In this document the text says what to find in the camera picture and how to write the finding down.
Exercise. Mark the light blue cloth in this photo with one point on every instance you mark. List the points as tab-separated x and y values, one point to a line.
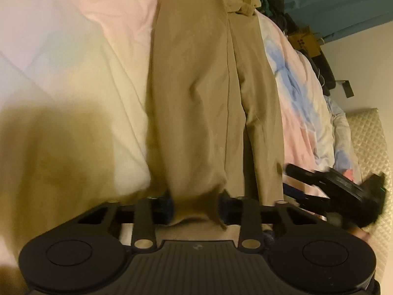
339	123

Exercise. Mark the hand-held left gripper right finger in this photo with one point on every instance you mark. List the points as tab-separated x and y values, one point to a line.
223	206

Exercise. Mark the pile of dark clothes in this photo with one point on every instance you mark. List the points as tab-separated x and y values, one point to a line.
276	3

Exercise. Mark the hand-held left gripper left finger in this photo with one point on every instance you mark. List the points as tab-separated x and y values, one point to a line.
166	206

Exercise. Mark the khaki pants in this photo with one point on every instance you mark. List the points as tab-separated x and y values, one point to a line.
196	92

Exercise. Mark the pastel patterned blanket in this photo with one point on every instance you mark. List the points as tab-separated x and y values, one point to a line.
76	76

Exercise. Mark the teal curtain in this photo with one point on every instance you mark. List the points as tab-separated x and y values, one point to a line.
331	3

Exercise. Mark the yellow cardboard box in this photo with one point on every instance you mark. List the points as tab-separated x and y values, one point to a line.
304	40

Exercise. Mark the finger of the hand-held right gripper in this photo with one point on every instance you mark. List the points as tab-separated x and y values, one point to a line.
313	204
304	175

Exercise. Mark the beige quilted headboard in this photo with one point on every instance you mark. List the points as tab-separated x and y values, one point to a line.
368	147

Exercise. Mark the black wall fixture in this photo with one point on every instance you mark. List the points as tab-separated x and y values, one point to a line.
346	88

